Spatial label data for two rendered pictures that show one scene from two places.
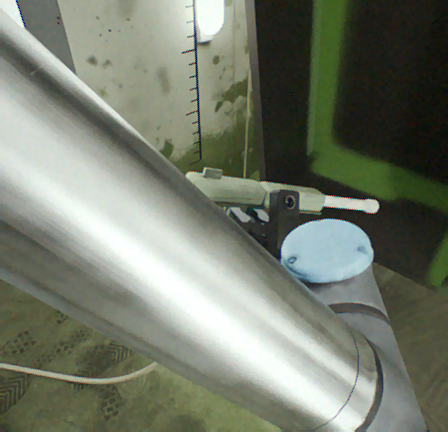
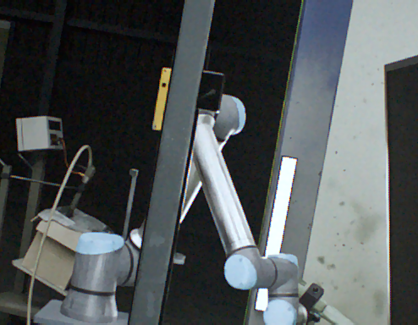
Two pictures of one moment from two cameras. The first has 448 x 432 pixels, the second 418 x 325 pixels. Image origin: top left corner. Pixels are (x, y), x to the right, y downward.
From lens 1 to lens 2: 234 cm
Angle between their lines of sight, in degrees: 55
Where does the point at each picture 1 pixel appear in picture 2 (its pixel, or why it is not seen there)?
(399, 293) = not seen: outside the picture
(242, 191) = not seen: hidden behind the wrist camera
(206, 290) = (224, 200)
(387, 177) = not seen: outside the picture
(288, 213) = (311, 294)
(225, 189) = (301, 289)
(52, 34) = (300, 232)
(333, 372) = (238, 231)
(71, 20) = (317, 228)
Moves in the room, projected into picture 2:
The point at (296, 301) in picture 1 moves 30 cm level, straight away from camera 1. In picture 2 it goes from (239, 216) to (327, 228)
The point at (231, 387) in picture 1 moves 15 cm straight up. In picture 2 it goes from (220, 222) to (229, 168)
